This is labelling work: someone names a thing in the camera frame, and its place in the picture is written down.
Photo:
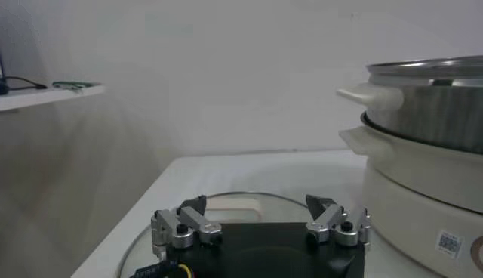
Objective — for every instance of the perforated steel steamer basket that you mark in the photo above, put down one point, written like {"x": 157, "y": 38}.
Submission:
{"x": 434, "y": 113}

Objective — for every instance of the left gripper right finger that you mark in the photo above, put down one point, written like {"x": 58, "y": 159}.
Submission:
{"x": 328, "y": 219}

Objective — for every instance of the cream electric cooking pot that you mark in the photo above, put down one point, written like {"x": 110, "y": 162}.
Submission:
{"x": 407, "y": 211}

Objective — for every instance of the green and white flat box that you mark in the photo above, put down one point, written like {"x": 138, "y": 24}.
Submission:
{"x": 75, "y": 85}

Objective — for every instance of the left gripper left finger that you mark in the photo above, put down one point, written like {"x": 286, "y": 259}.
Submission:
{"x": 181, "y": 238}

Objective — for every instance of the white side table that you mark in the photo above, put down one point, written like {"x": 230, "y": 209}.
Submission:
{"x": 45, "y": 96}

